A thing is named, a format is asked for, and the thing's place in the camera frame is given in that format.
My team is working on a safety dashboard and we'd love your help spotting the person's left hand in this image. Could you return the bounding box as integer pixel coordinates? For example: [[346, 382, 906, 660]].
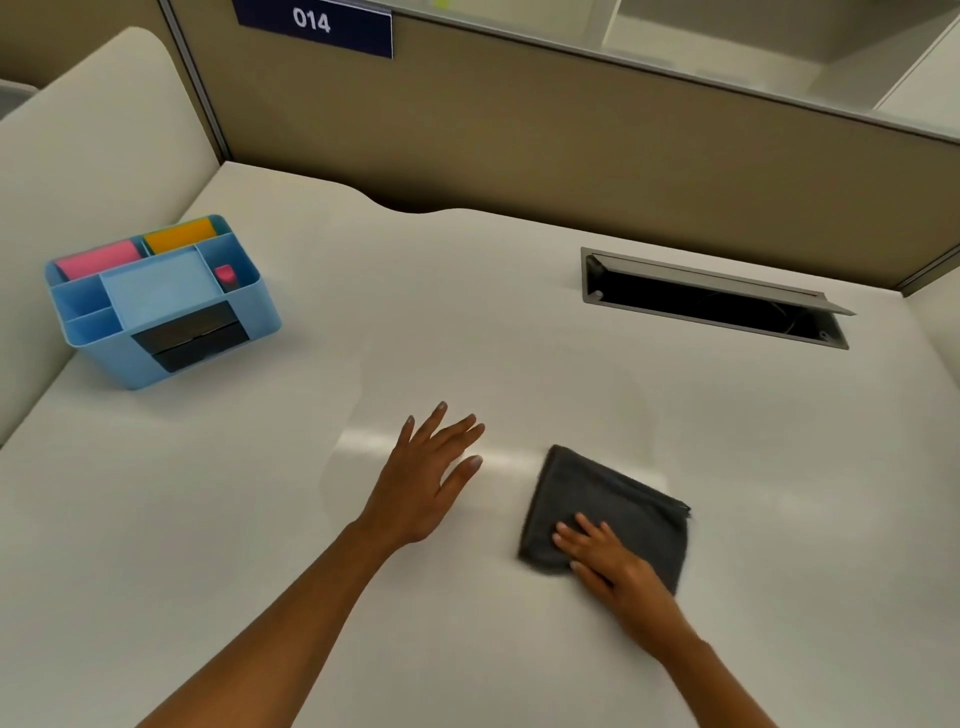
[[358, 401, 487, 550]]

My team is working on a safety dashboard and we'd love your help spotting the person's right hand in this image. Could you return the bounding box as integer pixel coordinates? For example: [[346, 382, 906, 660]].
[[552, 513, 685, 645]]

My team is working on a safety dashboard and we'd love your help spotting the dark grey cleaning cloth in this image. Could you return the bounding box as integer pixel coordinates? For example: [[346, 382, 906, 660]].
[[517, 444, 693, 597]]

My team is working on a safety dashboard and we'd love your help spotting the person's right forearm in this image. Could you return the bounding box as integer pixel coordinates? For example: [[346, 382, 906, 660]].
[[649, 616, 783, 728]]

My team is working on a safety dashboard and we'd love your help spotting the person's left forearm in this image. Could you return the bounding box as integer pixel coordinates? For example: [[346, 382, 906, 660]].
[[138, 517, 410, 728]]

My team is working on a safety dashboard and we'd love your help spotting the black organizer drawer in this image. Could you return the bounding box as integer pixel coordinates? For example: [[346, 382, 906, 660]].
[[132, 301, 251, 375]]

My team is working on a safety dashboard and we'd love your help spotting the blue plastic desk organizer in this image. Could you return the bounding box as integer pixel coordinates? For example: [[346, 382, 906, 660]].
[[43, 214, 284, 392]]

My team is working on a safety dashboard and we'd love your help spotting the orange sticky note pad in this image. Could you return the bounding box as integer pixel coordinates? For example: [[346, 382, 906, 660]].
[[143, 218, 219, 255]]

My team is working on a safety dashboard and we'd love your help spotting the beige desk partition panel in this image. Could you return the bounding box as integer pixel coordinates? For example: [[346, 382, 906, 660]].
[[157, 0, 960, 295]]

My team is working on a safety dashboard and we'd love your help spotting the pink sticky note pad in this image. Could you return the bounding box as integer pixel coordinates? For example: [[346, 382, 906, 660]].
[[54, 239, 145, 283]]

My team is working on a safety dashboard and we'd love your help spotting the cream side divider panel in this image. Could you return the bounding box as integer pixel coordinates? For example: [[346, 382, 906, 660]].
[[0, 27, 223, 451]]

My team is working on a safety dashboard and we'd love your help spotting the dark blue label sign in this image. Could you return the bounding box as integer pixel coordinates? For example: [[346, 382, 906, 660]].
[[231, 0, 395, 60]]

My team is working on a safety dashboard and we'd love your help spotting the grey desk cable hatch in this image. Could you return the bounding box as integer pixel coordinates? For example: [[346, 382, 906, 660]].
[[580, 246, 858, 351]]

